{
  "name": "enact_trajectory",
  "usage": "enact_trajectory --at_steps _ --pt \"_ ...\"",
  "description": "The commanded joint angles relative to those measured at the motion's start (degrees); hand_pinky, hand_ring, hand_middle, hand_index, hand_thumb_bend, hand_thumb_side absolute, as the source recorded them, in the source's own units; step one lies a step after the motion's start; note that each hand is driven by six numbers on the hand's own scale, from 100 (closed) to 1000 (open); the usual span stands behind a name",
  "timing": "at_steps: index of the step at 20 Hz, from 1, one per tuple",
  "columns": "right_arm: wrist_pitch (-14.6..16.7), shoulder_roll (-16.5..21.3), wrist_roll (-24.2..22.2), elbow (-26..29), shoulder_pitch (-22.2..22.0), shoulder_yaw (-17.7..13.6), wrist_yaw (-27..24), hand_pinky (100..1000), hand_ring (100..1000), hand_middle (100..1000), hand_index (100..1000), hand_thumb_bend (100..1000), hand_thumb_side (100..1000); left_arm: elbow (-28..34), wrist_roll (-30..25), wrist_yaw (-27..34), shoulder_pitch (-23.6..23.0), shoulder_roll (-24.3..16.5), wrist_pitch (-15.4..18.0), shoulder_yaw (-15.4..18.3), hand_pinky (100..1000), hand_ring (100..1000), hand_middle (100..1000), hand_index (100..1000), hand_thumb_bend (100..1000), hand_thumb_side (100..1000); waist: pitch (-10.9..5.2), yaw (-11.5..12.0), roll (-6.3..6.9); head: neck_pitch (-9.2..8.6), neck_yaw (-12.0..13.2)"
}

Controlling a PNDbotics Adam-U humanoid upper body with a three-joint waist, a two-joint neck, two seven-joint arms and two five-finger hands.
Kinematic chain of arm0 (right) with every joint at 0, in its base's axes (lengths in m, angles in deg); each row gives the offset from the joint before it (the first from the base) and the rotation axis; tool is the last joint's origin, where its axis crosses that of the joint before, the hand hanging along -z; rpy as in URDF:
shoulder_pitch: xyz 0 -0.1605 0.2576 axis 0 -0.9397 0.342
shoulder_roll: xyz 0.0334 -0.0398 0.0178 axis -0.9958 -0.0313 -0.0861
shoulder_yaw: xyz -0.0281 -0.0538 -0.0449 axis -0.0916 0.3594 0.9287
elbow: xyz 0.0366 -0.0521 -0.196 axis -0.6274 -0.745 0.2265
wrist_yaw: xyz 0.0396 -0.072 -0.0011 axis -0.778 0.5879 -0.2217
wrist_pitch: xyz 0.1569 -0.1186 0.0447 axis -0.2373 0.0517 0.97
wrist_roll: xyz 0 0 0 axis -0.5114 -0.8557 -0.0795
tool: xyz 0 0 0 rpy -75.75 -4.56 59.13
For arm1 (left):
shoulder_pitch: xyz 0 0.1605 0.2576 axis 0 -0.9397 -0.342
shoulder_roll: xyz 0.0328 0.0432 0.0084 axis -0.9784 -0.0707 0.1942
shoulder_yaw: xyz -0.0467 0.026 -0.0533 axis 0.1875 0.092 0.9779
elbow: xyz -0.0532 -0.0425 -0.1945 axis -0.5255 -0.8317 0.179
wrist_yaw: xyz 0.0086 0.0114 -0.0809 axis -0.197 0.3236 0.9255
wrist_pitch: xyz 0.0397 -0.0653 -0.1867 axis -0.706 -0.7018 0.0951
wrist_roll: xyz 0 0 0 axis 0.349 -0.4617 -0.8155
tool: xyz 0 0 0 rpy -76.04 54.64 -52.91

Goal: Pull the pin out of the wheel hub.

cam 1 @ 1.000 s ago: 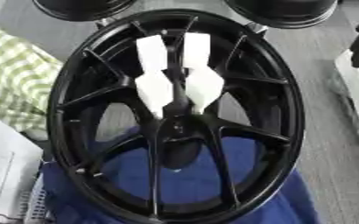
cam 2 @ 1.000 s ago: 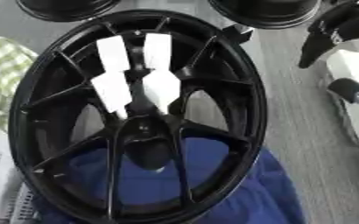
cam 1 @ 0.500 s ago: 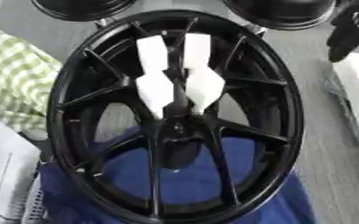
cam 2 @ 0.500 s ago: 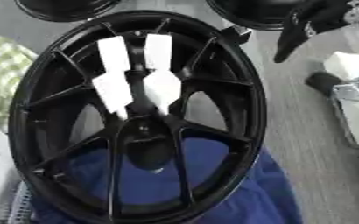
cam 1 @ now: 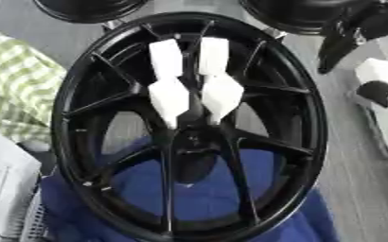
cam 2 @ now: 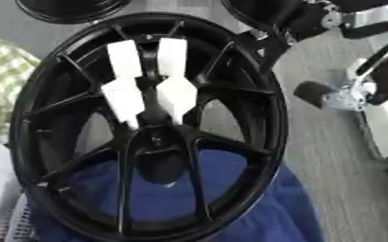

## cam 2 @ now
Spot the black spoked wheel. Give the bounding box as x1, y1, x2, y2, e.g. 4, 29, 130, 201
9, 11, 291, 242

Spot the black round wheel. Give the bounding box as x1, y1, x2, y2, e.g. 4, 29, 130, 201
13, 0, 134, 26
219, 0, 293, 32

